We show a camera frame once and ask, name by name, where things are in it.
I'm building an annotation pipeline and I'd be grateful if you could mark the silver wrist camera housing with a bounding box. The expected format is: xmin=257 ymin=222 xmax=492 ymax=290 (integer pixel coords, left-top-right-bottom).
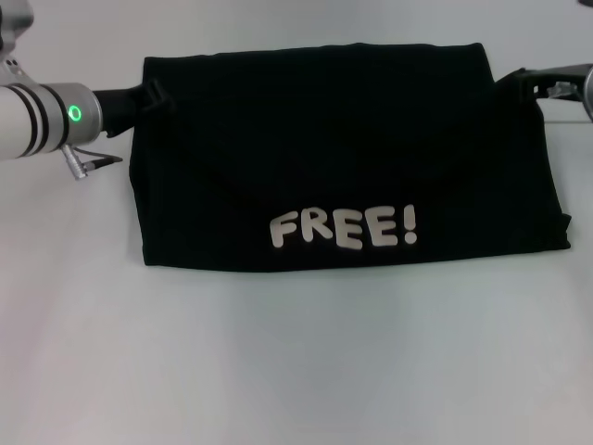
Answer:
xmin=0 ymin=0 xmax=35 ymax=80

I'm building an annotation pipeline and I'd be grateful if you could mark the black t-shirt with FREE print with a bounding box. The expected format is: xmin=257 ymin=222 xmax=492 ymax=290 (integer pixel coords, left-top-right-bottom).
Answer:
xmin=127 ymin=42 xmax=573 ymax=271

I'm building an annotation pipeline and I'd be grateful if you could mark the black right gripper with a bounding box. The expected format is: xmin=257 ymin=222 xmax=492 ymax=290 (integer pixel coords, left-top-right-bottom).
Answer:
xmin=494 ymin=64 xmax=587 ymax=101

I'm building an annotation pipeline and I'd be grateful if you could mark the black cable with silver plug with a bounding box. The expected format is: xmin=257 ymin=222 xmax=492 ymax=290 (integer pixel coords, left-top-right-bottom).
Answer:
xmin=62 ymin=143 xmax=124 ymax=183

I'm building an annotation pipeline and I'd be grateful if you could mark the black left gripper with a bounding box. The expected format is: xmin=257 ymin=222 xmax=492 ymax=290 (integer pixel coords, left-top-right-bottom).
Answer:
xmin=92 ymin=78 xmax=175 ymax=140

